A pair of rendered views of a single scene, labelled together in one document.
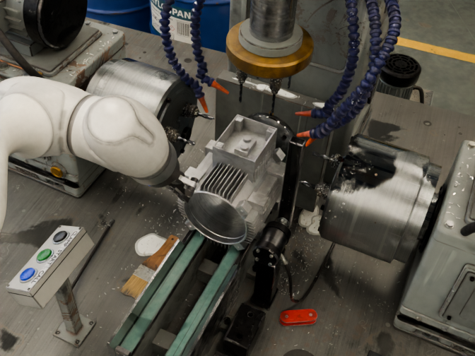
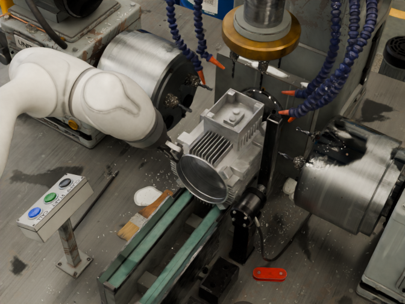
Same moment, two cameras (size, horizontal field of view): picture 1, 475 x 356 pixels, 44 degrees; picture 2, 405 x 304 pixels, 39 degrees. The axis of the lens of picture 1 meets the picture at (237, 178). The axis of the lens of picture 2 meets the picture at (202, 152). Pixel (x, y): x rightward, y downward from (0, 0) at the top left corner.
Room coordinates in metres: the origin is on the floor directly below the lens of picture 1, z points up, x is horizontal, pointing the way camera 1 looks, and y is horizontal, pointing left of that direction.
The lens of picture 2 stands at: (-0.04, -0.10, 2.11)
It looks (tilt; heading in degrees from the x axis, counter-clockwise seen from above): 49 degrees down; 9
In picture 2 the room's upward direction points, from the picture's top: 2 degrees clockwise
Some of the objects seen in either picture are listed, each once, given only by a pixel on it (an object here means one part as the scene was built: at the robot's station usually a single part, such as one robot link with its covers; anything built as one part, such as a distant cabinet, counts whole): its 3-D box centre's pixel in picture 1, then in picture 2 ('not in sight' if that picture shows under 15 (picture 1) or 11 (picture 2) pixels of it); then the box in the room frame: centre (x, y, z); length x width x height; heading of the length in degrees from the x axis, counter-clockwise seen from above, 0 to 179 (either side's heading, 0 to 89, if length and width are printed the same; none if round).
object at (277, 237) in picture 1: (311, 218); (291, 187); (0.92, -0.18, 0.92); 0.45 x 0.13 x 0.24; 158
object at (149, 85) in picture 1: (124, 109); (135, 74); (1.14, 0.29, 1.04); 0.37 x 0.25 x 0.25; 68
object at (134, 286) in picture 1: (152, 265); (147, 214); (0.84, 0.19, 0.80); 0.21 x 0.05 x 0.01; 154
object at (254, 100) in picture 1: (275, 135); (268, 108); (1.15, -0.09, 0.97); 0.30 x 0.11 x 0.34; 68
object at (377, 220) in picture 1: (389, 203); (361, 180); (0.88, -0.34, 1.04); 0.41 x 0.25 x 0.25; 68
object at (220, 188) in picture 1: (235, 189); (222, 155); (0.91, 0.00, 1.01); 0.20 x 0.19 x 0.19; 157
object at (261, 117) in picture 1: (267, 138); (258, 111); (1.09, -0.07, 1.01); 0.15 x 0.02 x 0.15; 68
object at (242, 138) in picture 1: (244, 149); (233, 120); (0.95, -0.01, 1.11); 0.12 x 0.11 x 0.07; 157
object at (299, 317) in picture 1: (297, 317); (269, 274); (0.71, -0.16, 0.81); 0.09 x 0.03 x 0.02; 99
